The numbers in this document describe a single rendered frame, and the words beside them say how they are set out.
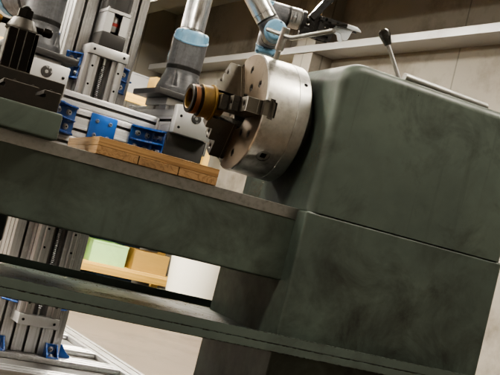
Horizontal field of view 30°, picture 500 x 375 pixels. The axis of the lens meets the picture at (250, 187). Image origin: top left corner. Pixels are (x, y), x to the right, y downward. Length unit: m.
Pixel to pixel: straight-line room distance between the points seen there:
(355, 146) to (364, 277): 0.33
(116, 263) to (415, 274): 6.50
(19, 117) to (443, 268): 1.15
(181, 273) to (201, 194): 5.64
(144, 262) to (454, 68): 3.65
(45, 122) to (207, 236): 0.48
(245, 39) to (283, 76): 7.30
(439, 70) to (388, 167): 4.57
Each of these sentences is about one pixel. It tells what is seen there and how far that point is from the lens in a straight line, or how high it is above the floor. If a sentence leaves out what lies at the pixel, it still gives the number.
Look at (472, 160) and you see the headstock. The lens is 2.52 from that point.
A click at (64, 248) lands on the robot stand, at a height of 0.59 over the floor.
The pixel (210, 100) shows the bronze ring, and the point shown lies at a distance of 2.37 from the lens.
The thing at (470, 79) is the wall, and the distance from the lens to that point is 6.64.
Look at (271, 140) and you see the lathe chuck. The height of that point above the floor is 1.01.
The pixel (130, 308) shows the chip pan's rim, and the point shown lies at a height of 0.55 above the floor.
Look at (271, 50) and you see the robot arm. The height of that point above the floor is 1.42.
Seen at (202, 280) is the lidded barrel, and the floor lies 0.36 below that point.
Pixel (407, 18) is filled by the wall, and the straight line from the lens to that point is 7.45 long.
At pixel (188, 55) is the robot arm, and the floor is 1.30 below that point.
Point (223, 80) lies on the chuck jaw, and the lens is 2.45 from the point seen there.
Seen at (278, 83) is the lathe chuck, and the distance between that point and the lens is 2.34.
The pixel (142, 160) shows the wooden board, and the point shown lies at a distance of 2.17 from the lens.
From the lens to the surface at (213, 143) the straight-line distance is 2.45.
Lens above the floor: 0.75
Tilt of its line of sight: 3 degrees up
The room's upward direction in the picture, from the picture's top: 14 degrees clockwise
